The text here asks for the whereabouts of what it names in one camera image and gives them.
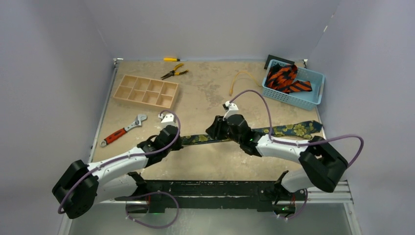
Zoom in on wooden compartment tray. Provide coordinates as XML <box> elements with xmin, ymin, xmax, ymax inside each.
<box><xmin>113</xmin><ymin>75</ymin><xmax>180</xmax><ymax>110</ymax></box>

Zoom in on blue floral tie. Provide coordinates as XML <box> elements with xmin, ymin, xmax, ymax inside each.
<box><xmin>181</xmin><ymin>120</ymin><xmax>323</xmax><ymax>146</ymax></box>

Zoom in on light blue plastic basket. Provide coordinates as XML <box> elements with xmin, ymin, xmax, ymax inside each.
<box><xmin>262</xmin><ymin>60</ymin><xmax>325</xmax><ymax>110</ymax></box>

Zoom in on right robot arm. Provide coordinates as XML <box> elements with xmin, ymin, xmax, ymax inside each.
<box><xmin>206</xmin><ymin>114</ymin><xmax>348</xmax><ymax>199</ymax></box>

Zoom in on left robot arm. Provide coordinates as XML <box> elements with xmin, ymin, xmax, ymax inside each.
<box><xmin>52</xmin><ymin>125</ymin><xmax>181</xmax><ymax>219</ymax></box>

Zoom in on yellow black pliers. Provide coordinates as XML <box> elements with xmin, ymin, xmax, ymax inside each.
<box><xmin>161</xmin><ymin>63</ymin><xmax>189</xmax><ymax>80</ymax></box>

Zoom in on orange black striped tie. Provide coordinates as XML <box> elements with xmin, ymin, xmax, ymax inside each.
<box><xmin>265</xmin><ymin>64</ymin><xmax>313</xmax><ymax>94</ymax></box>

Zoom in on black flat box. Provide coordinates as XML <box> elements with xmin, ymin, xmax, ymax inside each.
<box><xmin>264</xmin><ymin>54</ymin><xmax>295</xmax><ymax>70</ymax></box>

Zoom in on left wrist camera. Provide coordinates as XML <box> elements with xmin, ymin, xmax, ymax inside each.
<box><xmin>158</xmin><ymin>113</ymin><xmax>176</xmax><ymax>127</ymax></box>

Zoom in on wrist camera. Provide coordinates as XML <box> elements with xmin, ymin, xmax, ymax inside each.
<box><xmin>158</xmin><ymin>113</ymin><xmax>176</xmax><ymax>127</ymax></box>
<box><xmin>223</xmin><ymin>101</ymin><xmax>239</xmax><ymax>120</ymax></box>

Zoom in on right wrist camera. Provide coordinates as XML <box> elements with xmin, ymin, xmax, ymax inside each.
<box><xmin>223</xmin><ymin>101</ymin><xmax>239</xmax><ymax>120</ymax></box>

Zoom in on red handled adjustable wrench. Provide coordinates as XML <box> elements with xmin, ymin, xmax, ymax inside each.
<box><xmin>99</xmin><ymin>114</ymin><xmax>147</xmax><ymax>147</ymax></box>

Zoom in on yellow cable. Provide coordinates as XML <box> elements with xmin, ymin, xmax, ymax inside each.
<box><xmin>229</xmin><ymin>70</ymin><xmax>263</xmax><ymax>97</ymax></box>

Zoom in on black base frame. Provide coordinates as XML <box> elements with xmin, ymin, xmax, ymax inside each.
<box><xmin>116</xmin><ymin>180</ymin><xmax>303</xmax><ymax>215</ymax></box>

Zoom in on yellow handled screwdriver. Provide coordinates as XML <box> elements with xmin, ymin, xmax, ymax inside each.
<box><xmin>163</xmin><ymin>57</ymin><xmax>186</xmax><ymax>62</ymax></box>

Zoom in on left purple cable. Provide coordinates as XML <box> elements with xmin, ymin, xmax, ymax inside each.
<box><xmin>57</xmin><ymin>110</ymin><xmax>182</xmax><ymax>215</ymax></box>

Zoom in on purple cable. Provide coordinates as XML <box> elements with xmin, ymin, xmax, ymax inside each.
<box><xmin>228</xmin><ymin>90</ymin><xmax>365</xmax><ymax>169</ymax></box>
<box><xmin>57</xmin><ymin>110</ymin><xmax>182</xmax><ymax>215</ymax></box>

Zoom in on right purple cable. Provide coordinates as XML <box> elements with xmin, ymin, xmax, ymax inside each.
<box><xmin>228</xmin><ymin>90</ymin><xmax>365</xmax><ymax>169</ymax></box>

